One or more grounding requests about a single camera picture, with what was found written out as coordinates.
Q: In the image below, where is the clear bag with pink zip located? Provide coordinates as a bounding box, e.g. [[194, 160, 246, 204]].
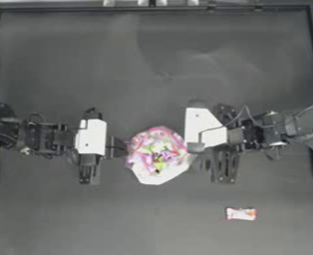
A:
[[124, 125, 195, 186]]

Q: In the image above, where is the red white candy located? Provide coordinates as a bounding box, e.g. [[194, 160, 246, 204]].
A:
[[224, 207, 258, 222]]

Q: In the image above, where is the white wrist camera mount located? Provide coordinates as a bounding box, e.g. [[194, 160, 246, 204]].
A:
[[183, 107, 228, 148], [75, 119, 109, 157]]

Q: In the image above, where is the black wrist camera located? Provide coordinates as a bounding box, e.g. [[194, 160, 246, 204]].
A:
[[186, 141, 206, 154]]

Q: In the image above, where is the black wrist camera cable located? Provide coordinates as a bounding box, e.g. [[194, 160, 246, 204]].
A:
[[196, 105, 252, 144]]

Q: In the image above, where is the black table frame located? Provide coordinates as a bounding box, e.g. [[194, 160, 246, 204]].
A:
[[0, 0, 313, 187]]

